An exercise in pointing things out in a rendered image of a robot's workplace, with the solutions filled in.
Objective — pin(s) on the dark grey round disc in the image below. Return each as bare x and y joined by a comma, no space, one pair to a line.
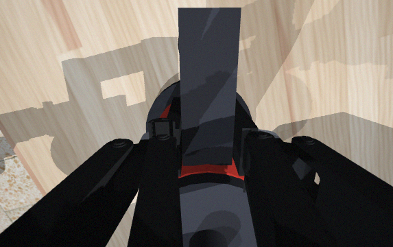
165,98

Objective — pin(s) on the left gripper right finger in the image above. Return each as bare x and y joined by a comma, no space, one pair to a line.
350,207

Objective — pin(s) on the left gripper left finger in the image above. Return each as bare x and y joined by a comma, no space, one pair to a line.
85,208

